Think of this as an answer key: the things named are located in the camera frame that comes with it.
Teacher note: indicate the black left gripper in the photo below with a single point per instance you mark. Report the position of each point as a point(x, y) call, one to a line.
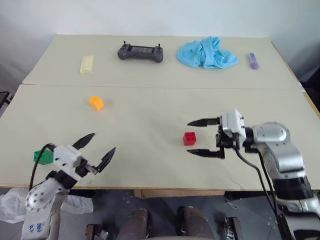
point(86, 168)

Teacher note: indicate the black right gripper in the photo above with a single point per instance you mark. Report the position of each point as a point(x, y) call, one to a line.
point(226, 141)

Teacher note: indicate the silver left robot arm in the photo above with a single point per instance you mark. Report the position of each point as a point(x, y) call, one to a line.
point(40, 197)

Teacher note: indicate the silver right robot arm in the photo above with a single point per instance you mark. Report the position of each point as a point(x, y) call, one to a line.
point(282, 152)

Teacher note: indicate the red toy brick cube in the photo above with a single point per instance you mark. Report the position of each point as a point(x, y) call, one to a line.
point(189, 139)

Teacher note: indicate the orange toy brick cube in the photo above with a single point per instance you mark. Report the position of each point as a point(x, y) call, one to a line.
point(97, 103)

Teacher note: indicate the green toy brick cube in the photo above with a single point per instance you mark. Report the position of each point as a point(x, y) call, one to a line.
point(44, 158)

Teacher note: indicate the light blue crumpled cloth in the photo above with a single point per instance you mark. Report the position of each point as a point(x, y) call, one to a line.
point(205, 56)

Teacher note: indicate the small dark metal foot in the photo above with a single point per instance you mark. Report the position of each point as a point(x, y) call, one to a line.
point(96, 232)
point(232, 228)

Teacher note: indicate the dark brown rounded shape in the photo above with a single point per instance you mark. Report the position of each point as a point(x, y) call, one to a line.
point(135, 225)
point(195, 222)

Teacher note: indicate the purple marker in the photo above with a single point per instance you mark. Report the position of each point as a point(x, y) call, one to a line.
point(253, 61)

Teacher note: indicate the white plastic bag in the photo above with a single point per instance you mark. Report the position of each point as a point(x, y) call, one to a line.
point(10, 205)

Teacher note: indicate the grey handheld remote controller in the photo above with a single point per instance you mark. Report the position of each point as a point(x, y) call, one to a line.
point(140, 52)

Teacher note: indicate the dark box beside table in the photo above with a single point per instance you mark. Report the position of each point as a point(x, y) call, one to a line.
point(311, 90)

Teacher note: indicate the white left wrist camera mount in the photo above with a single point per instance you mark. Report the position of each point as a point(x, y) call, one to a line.
point(66, 157)

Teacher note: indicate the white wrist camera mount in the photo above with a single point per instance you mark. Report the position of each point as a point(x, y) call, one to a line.
point(233, 122)
point(66, 157)

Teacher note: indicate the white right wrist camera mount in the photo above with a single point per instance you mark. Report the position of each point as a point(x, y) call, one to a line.
point(233, 122)

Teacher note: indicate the black table frame bar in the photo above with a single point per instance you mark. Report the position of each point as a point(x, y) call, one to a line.
point(112, 193)

